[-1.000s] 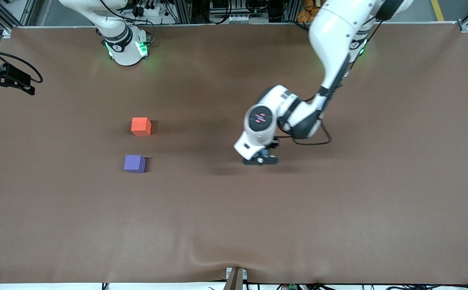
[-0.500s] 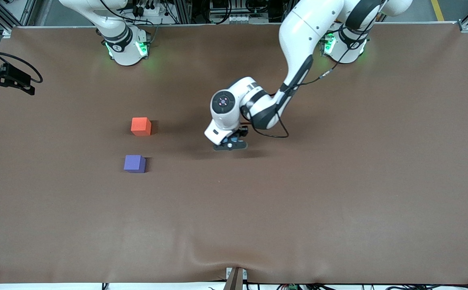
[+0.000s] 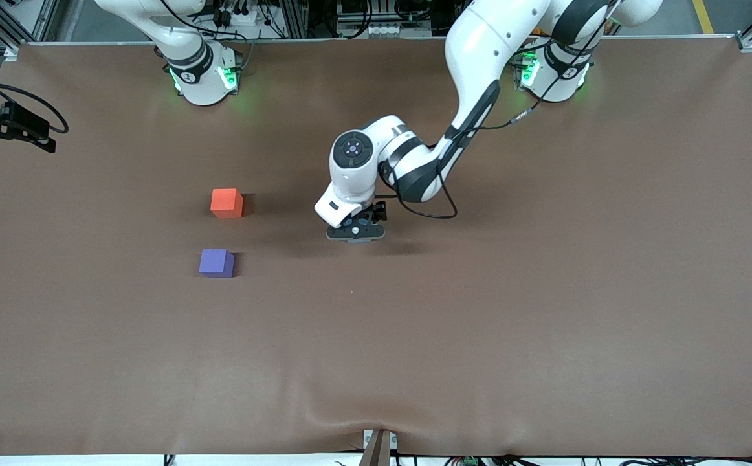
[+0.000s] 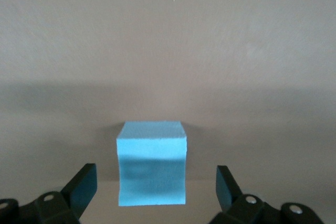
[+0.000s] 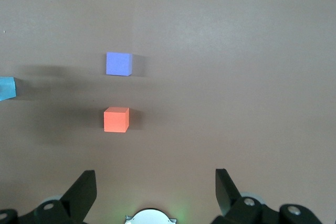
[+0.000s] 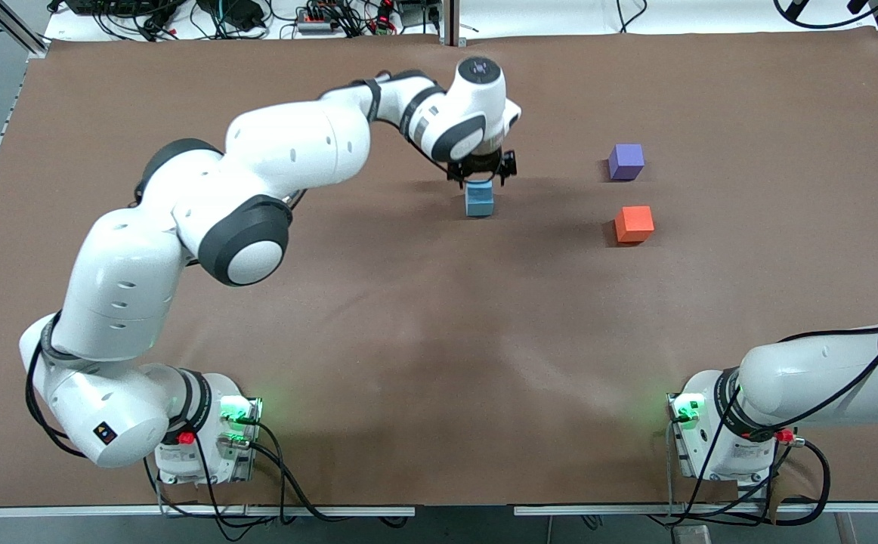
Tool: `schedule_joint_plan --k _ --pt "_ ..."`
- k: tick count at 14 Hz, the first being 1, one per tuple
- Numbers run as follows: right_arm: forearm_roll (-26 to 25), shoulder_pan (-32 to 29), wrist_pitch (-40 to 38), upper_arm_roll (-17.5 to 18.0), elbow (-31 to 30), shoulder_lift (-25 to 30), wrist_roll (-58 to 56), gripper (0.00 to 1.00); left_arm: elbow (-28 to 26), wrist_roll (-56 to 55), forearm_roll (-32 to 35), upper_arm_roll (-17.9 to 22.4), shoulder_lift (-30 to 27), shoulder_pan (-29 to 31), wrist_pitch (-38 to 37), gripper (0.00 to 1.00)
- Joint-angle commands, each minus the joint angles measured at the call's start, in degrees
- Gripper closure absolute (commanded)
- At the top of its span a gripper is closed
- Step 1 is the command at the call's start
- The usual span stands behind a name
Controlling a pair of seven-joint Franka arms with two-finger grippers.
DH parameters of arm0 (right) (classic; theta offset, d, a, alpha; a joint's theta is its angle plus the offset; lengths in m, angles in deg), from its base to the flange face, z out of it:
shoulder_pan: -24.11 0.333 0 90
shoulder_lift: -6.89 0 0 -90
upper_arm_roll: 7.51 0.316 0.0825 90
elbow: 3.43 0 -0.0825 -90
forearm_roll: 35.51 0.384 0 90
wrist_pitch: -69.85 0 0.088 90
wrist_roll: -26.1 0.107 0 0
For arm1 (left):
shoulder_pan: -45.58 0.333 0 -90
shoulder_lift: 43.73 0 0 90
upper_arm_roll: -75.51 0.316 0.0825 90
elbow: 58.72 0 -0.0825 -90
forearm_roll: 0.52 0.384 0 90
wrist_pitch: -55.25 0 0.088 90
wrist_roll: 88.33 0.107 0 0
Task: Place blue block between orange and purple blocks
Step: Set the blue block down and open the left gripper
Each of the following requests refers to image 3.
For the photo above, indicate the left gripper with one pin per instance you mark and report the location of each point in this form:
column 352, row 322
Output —
column 376, row 211

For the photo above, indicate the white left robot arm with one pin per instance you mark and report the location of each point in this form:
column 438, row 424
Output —
column 476, row 58

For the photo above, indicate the orange block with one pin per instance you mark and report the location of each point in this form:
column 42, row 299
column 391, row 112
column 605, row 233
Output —
column 226, row 202

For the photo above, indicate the purple block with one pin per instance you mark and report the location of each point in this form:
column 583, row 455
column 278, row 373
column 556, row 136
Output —
column 215, row 263

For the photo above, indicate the brown paper table cover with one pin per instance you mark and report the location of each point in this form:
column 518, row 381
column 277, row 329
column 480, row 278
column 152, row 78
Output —
column 479, row 356

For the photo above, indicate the white power strip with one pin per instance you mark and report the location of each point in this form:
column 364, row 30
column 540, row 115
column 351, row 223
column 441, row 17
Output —
column 379, row 30

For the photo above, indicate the green terminal connector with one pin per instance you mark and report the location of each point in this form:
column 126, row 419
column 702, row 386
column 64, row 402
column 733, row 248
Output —
column 469, row 461

